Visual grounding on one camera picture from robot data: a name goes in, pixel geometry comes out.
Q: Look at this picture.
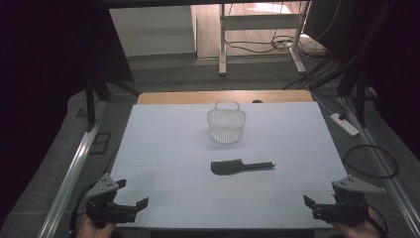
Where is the white metal desk frame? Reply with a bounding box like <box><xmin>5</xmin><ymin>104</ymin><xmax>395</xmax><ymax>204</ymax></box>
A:
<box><xmin>218</xmin><ymin>0</ymin><xmax>311</xmax><ymax>77</ymax></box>

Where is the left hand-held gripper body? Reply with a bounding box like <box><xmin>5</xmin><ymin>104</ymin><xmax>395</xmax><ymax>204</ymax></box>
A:
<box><xmin>86</xmin><ymin>173</ymin><xmax>138</xmax><ymax>229</ymax></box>

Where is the tangle of black floor cables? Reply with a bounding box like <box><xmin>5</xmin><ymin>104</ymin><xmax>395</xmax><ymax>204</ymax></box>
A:
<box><xmin>224</xmin><ymin>31</ymin><xmax>328</xmax><ymax>61</ymax></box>

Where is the person's right hand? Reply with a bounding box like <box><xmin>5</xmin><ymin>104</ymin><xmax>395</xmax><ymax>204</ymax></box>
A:
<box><xmin>330</xmin><ymin>206</ymin><xmax>387</xmax><ymax>238</ymax></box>

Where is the white table sheet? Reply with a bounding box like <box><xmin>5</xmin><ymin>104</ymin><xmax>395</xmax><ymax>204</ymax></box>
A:
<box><xmin>108</xmin><ymin>101</ymin><xmax>350</xmax><ymax>230</ymax></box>

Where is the white power strip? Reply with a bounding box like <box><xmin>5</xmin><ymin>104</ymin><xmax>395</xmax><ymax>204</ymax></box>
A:
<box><xmin>329</xmin><ymin>112</ymin><xmax>361</xmax><ymax>138</ymax></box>

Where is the white plastic mesh basket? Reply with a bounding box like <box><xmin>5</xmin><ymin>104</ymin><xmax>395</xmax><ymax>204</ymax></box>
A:
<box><xmin>206</xmin><ymin>99</ymin><xmax>248</xmax><ymax>145</ymax></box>

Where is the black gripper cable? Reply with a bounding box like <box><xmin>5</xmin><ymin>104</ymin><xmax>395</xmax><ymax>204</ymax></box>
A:
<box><xmin>366</xmin><ymin>204</ymin><xmax>389</xmax><ymax>238</ymax></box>
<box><xmin>68</xmin><ymin>182</ymin><xmax>97</xmax><ymax>234</ymax></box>

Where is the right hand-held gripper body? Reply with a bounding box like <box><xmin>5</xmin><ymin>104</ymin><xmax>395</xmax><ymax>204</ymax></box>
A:
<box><xmin>311</xmin><ymin>176</ymin><xmax>387</xmax><ymax>226</ymax></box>

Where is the aluminium rail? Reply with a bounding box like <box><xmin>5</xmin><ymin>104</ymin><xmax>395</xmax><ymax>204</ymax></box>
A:
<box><xmin>38</xmin><ymin>100</ymin><xmax>110</xmax><ymax>238</ymax></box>
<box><xmin>340</xmin><ymin>97</ymin><xmax>420</xmax><ymax>237</ymax></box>

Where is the dark curtain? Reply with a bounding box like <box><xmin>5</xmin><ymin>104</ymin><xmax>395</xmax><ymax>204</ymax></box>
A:
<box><xmin>0</xmin><ymin>0</ymin><xmax>135</xmax><ymax>229</ymax></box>
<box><xmin>303</xmin><ymin>0</ymin><xmax>420</xmax><ymax>162</ymax></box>

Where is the wooden table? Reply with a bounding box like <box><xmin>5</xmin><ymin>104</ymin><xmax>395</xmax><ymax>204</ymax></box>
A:
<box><xmin>137</xmin><ymin>89</ymin><xmax>314</xmax><ymax>105</ymax></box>

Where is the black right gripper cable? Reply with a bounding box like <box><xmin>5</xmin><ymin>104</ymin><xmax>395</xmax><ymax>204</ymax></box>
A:
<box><xmin>366</xmin><ymin>204</ymin><xmax>389</xmax><ymax>238</ymax></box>

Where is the black metal stand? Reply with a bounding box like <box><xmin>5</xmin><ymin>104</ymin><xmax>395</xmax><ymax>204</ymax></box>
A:
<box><xmin>84</xmin><ymin>74</ymin><xmax>143</xmax><ymax>132</ymax></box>
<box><xmin>308</xmin><ymin>59</ymin><xmax>369</xmax><ymax>129</ymax></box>

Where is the person's left hand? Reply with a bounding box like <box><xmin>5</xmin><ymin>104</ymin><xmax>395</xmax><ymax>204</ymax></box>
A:
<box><xmin>76</xmin><ymin>212</ymin><xmax>117</xmax><ymax>238</ymax></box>

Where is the black looped floor cable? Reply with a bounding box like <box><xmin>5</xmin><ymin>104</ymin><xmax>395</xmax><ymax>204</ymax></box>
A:
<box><xmin>342</xmin><ymin>144</ymin><xmax>399</xmax><ymax>179</ymax></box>

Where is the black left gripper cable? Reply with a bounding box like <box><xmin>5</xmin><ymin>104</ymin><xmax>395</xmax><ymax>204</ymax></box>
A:
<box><xmin>68</xmin><ymin>182</ymin><xmax>97</xmax><ymax>234</ymax></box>

